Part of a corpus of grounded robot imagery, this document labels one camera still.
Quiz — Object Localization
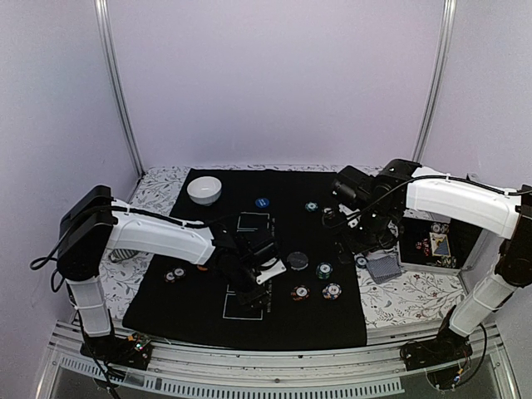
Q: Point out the black dealer button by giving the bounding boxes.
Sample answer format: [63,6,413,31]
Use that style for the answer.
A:
[287,251,309,271]

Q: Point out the black poker felt mat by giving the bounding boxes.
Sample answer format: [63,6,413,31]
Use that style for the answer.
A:
[122,170,367,351]

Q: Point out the blue small blind button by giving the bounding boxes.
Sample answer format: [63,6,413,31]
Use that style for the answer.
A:
[254,197,270,209]

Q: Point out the front aluminium rail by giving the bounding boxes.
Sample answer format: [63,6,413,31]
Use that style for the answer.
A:
[36,322,524,398]

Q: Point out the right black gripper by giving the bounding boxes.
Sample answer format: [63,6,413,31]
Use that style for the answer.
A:
[330,204,397,264]

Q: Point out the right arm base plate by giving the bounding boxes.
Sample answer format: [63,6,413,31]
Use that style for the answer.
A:
[400,330,473,371]

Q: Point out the left aluminium frame post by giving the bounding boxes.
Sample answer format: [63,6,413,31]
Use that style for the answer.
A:
[94,0,145,178]

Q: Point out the blue playing card deck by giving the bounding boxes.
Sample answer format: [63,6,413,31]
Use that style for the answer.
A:
[367,256,402,284]

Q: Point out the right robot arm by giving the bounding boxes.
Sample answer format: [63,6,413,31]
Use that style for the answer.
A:
[331,159,531,362]

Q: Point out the orange chip pair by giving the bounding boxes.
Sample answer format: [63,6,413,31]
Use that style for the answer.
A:
[164,267,186,283]

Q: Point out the right aluminium frame post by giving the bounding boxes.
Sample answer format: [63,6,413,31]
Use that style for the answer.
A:
[411,0,457,163]

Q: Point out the aluminium frame post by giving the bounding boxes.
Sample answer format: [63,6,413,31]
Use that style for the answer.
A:
[411,0,457,163]
[94,0,145,178]

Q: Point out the aluminium poker case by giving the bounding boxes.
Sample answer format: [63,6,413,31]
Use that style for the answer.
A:
[397,208,489,276]

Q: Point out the orange chip stack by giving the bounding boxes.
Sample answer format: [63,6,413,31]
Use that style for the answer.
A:
[290,285,310,302]

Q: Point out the teal poker chip stack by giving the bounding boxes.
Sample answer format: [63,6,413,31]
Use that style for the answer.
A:
[316,263,333,280]

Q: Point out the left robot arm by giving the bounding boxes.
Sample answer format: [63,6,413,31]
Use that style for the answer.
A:
[29,185,286,361]

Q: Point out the striped metal cup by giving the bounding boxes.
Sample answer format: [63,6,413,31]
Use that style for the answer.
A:
[109,249,138,263]

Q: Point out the white poker chip stack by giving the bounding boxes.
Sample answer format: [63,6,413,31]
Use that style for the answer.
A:
[322,283,342,300]

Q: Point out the white ceramic bowl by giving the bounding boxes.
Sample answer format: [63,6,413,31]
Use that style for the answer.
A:
[186,176,222,206]

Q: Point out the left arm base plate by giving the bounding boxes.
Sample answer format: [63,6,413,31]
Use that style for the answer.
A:
[81,333,153,371]

